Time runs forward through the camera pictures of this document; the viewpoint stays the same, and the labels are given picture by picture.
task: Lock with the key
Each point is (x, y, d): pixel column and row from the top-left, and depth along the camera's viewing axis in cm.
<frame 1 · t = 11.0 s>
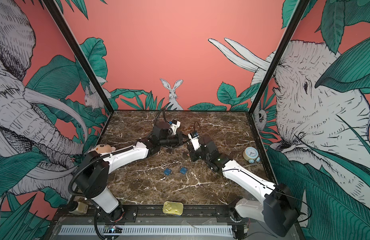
left hand: (192, 137, 78), fingers closed
right hand: (187, 146, 80), fingers closed
small alarm clock teal: (251, 154, 95), point 4 cm above the table
blue padlock left: (167, 171, 90), on the table
blue padlock right: (183, 170, 90), point 2 cm above the table

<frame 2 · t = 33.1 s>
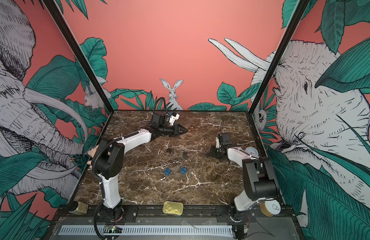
left hand: (187, 129, 86), fingers open
right hand: (209, 150, 94), fingers closed
the named things where they were.

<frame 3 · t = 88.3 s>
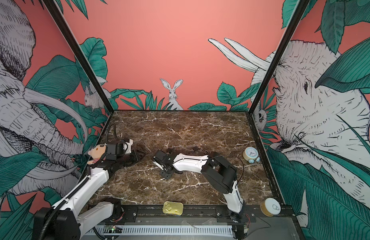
left hand: (144, 152, 83), fingers open
right hand: (164, 171, 87), fingers open
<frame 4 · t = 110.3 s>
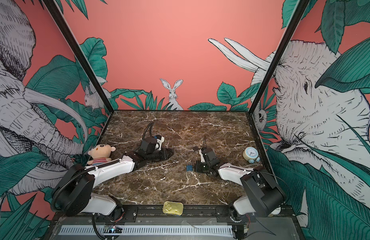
left hand: (174, 152, 84), fingers open
right hand: (192, 165, 88), fingers closed
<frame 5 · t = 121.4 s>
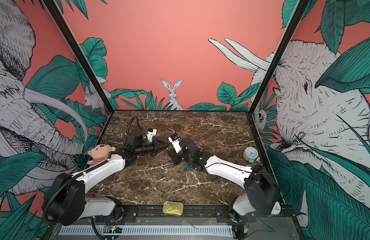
left hand: (169, 143, 78), fingers closed
right hand: (166, 151, 78), fingers closed
